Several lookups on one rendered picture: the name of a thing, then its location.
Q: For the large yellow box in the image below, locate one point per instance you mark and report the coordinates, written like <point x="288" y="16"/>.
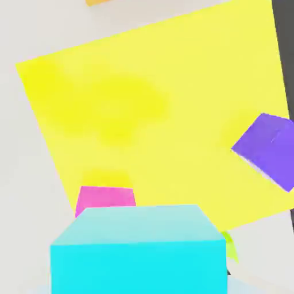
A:
<point x="149" y="103"/>

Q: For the small purple cube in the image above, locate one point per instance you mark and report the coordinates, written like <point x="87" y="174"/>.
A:
<point x="268" y="149"/>

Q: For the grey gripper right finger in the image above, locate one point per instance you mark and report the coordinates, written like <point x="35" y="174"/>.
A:
<point x="238" y="287"/>

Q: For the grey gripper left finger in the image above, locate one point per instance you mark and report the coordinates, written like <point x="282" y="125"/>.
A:
<point x="41" y="289"/>

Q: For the large orange box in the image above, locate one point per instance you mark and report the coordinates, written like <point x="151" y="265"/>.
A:
<point x="96" y="1"/>

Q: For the small lime green cube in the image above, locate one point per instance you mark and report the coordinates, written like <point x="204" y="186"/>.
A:
<point x="230" y="248"/>

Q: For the small pink cube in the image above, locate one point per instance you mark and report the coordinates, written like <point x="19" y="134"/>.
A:
<point x="103" y="197"/>

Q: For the small cyan cube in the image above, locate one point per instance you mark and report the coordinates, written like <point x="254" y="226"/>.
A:
<point x="137" y="264"/>

